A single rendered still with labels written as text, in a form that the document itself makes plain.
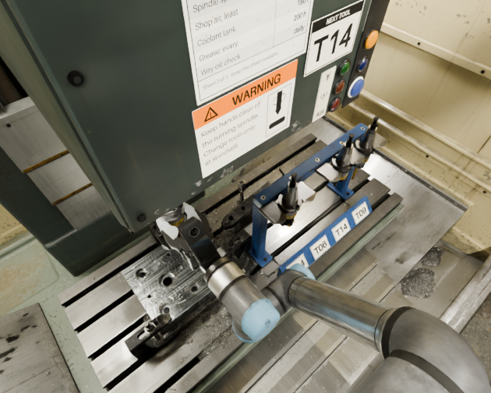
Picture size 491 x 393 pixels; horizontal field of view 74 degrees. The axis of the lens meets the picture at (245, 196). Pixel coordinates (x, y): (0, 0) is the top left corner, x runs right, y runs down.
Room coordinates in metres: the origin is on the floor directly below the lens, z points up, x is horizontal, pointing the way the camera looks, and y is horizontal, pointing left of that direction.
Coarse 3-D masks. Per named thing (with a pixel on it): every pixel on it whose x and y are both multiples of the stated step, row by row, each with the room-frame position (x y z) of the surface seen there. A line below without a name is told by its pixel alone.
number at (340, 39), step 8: (344, 24) 0.42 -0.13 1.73; (352, 24) 0.43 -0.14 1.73; (336, 32) 0.41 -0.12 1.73; (344, 32) 0.42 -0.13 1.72; (352, 32) 0.44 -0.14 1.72; (328, 40) 0.40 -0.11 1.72; (336, 40) 0.41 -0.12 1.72; (344, 40) 0.43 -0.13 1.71; (328, 48) 0.41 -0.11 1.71; (336, 48) 0.42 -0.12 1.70; (344, 48) 0.43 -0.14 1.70; (328, 56) 0.41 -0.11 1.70
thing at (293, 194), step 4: (288, 184) 0.52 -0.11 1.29; (296, 184) 0.52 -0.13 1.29; (288, 188) 0.51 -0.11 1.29; (292, 188) 0.51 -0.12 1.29; (296, 188) 0.51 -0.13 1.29; (284, 192) 0.52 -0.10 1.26; (288, 192) 0.51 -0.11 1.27; (292, 192) 0.51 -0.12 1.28; (296, 192) 0.51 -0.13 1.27; (284, 196) 0.51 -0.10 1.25; (288, 196) 0.51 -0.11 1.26; (292, 196) 0.50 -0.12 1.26; (296, 196) 0.51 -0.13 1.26; (284, 200) 0.51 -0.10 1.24; (288, 200) 0.50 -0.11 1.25; (292, 200) 0.50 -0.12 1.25; (296, 200) 0.51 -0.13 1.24; (284, 204) 0.51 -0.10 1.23; (288, 204) 0.50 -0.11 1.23; (292, 204) 0.50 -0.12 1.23
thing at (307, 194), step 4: (300, 180) 0.60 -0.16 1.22; (300, 184) 0.58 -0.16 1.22; (304, 184) 0.58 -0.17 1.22; (300, 188) 0.57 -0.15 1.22; (304, 188) 0.57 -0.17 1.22; (308, 188) 0.57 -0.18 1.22; (300, 192) 0.55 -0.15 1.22; (304, 192) 0.55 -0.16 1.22; (308, 192) 0.55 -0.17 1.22; (312, 192) 0.55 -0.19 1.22; (304, 196) 0.54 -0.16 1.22; (308, 196) 0.54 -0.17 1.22; (312, 196) 0.54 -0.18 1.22; (304, 200) 0.52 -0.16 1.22; (308, 200) 0.53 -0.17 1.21; (312, 200) 0.53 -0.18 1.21
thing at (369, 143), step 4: (368, 128) 0.73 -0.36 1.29; (376, 128) 0.73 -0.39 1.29; (368, 132) 0.72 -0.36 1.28; (372, 132) 0.72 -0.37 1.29; (364, 136) 0.73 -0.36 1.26; (368, 136) 0.72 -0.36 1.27; (372, 136) 0.72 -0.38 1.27; (360, 140) 0.73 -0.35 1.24; (364, 140) 0.72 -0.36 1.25; (368, 140) 0.72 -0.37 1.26; (372, 140) 0.72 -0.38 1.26; (360, 144) 0.73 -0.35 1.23; (364, 144) 0.72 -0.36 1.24; (368, 144) 0.71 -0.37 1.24; (372, 144) 0.71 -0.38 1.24; (364, 148) 0.71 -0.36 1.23; (368, 148) 0.71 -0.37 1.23
